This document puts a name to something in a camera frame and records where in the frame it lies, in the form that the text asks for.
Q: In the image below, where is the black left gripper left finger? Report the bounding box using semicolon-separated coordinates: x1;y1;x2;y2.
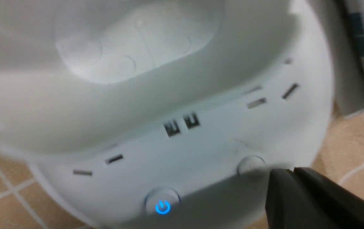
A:
265;169;339;229

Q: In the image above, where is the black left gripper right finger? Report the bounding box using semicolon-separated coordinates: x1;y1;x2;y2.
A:
294;168;364;229

